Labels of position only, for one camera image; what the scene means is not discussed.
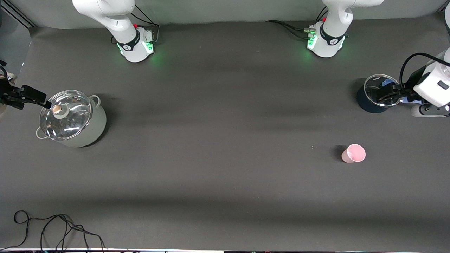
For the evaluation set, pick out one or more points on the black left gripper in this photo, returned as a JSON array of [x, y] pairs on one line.
[[410, 86]]

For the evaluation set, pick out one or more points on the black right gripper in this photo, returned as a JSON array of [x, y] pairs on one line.
[[5, 93]]

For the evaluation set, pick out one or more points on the pink plastic cup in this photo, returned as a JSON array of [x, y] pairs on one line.
[[354, 154]]

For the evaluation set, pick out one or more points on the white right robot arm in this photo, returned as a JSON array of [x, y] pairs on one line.
[[116, 19]]

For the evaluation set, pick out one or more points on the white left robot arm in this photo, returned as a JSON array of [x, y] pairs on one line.
[[330, 38]]

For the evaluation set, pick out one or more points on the glass saucepan lid blue knob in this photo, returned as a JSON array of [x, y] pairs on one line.
[[372, 86]]

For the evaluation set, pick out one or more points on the glass pot lid grey knob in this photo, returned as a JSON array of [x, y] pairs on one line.
[[72, 117]]

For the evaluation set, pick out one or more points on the pale grey cooking pot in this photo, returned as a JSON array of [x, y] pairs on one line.
[[98, 123]]

